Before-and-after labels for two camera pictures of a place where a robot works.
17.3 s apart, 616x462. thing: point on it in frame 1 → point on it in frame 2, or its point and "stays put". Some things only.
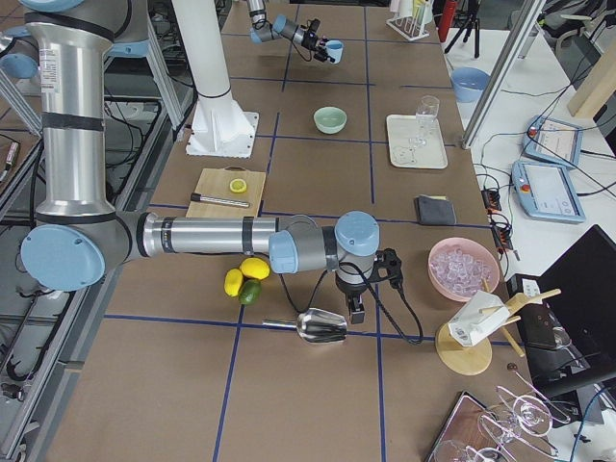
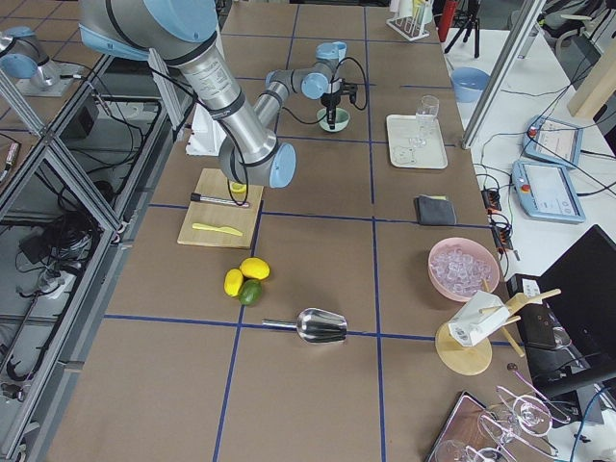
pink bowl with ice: (459, 269) stays put
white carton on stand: (482, 314) stays put
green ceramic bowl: (329, 119) stays put
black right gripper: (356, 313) → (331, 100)
